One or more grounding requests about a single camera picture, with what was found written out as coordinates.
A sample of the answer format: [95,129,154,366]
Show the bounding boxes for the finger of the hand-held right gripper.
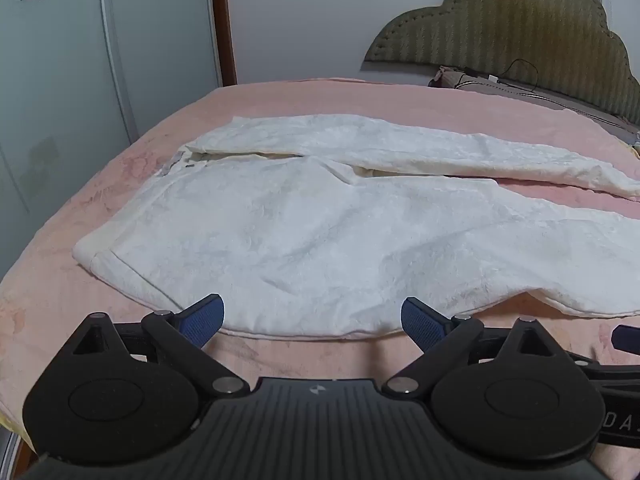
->
[612,324,640,356]
[570,351,640,387]

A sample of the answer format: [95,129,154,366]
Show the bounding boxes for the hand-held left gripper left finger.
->
[47,293,252,400]

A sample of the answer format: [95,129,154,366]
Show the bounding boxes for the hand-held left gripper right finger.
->
[381,296,585,397]

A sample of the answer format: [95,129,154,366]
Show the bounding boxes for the white pants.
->
[72,113,640,339]

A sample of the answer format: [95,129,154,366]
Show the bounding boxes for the pink blanket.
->
[0,77,640,480]

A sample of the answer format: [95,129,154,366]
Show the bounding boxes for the brown pillow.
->
[428,64,640,137]

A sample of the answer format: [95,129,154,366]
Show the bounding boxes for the glass wardrobe with flower decals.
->
[0,0,224,281]

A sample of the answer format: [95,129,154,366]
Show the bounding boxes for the olive padded headboard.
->
[361,0,640,127]

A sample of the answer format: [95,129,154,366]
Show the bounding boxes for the black cable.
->
[492,58,542,97]

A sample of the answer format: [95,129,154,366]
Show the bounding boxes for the brown wooden door frame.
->
[208,0,239,87]

